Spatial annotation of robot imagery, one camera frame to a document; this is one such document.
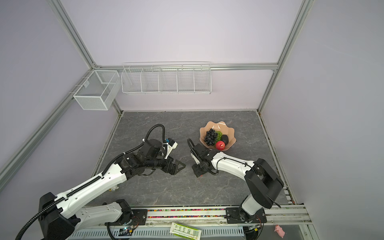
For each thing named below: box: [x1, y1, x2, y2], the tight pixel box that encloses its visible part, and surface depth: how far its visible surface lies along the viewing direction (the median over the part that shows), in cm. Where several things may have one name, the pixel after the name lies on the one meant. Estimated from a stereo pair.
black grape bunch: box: [204, 128, 218, 146], surface depth 98 cm
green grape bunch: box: [215, 130, 223, 143], surface depth 102 cm
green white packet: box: [169, 222, 202, 240], surface depth 68 cm
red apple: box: [215, 140, 226, 151], surface depth 93 cm
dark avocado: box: [221, 134, 229, 145], surface depth 101 cm
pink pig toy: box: [274, 224, 286, 239], surface depth 70 cm
